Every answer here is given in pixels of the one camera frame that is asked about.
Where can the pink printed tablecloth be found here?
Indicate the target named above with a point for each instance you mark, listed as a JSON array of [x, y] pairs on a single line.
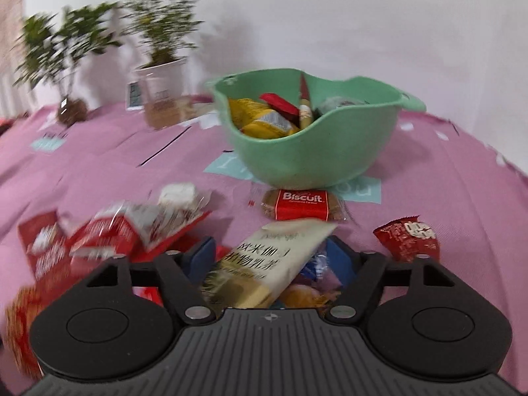
[[412, 165]]

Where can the green plastic bowl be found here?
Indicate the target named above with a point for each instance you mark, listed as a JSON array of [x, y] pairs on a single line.
[[297, 156]]

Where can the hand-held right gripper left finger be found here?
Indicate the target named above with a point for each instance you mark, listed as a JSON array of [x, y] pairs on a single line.
[[202, 258]]

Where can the red label biscuit packet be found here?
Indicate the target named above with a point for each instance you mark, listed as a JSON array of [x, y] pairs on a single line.
[[303, 204]]

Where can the red candy wrapper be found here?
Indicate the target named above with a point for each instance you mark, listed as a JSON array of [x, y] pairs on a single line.
[[280, 103]]

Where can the yellow and pink snack packet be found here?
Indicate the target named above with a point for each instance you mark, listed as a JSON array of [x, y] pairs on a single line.
[[301, 297]]

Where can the red and white snack packet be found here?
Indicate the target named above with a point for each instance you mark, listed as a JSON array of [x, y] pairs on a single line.
[[119, 227]]

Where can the small leafy plant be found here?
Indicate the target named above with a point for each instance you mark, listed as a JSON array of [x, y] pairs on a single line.
[[72, 109]]

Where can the potted plant in white cup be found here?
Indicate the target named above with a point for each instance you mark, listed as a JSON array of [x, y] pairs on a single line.
[[163, 90]]

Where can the cream and gold snack packet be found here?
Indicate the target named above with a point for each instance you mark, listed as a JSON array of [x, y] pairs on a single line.
[[264, 264]]

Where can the blue foil chocolate ball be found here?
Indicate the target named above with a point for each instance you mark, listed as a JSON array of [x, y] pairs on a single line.
[[311, 270]]

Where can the long red snack packet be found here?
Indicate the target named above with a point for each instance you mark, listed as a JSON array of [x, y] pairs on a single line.
[[41, 247]]

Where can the small red snack packet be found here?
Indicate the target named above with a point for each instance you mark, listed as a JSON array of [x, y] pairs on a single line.
[[406, 239]]

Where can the red and brown snack stick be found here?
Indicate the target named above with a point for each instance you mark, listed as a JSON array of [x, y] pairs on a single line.
[[305, 107]]

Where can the glossy red snack packet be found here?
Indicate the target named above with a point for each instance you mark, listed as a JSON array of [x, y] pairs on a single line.
[[145, 293]]

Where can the white nougat in clear wrapper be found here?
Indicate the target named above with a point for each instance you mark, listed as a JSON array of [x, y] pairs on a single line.
[[177, 194]]

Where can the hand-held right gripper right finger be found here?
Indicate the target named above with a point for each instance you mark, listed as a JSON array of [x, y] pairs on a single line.
[[343, 260]]

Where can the orange snack packet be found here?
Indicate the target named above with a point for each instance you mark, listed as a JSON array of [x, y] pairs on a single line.
[[20, 330]]

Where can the white digital clock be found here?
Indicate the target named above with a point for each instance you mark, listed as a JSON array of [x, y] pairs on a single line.
[[135, 95]]

